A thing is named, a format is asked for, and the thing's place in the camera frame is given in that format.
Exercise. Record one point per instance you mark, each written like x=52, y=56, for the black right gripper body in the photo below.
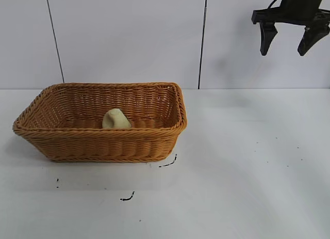
x=296, y=9

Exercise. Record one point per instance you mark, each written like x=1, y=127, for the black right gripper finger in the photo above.
x=310, y=40
x=266, y=37

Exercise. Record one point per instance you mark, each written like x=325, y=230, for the woven wicker basket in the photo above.
x=103, y=146

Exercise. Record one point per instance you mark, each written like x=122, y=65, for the pale egg yolk pastry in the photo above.
x=117, y=120

